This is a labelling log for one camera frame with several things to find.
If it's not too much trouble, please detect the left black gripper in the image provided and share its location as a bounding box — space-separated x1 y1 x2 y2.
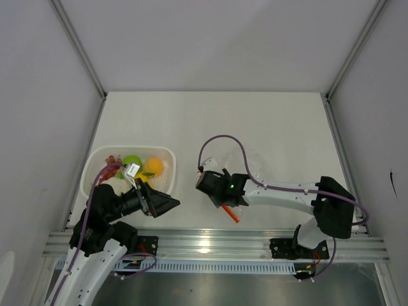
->
106 177 180 222

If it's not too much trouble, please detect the clear zip top bag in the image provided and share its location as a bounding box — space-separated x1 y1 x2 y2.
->
217 145 273 225

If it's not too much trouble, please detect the white cauliflower with leaves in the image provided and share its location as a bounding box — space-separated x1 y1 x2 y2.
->
103 177 131 196

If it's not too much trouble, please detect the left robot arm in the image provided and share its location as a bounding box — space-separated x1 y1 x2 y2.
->
45 179 180 305

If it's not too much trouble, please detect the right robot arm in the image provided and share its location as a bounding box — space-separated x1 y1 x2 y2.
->
196 170 354 260

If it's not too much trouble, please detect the yellow pear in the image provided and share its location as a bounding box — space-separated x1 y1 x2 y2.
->
135 172 155 188

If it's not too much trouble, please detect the orange fruit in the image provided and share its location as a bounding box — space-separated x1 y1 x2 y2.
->
143 156 164 176

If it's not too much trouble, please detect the green apple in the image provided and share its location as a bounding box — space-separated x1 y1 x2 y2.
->
122 155 143 167

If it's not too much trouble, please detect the red grapes bunch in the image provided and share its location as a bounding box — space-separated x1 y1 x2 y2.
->
98 155 122 184

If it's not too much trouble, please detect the white perforated plastic basket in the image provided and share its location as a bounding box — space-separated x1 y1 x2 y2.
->
80 145 176 197

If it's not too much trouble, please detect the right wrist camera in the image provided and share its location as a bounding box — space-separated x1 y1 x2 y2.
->
198 157 219 174

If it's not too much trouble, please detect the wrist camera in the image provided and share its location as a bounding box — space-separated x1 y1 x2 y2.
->
198 157 219 174
122 163 140 187

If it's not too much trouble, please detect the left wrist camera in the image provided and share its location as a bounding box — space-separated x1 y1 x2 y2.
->
122 163 140 187

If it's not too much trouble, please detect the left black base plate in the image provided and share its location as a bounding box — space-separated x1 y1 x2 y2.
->
127 236 159 255

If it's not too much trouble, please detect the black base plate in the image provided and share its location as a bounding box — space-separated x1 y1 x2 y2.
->
269 238 330 260
127 236 159 255

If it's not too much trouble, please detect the white slotted cable duct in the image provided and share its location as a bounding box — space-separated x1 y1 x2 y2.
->
113 259 296 275

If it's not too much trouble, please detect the aluminium mounting rail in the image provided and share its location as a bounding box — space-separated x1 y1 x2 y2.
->
43 228 391 264

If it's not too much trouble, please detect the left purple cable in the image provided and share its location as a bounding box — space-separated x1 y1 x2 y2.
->
47 162 157 306

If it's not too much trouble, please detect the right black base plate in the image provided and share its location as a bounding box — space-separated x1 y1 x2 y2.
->
269 238 330 260

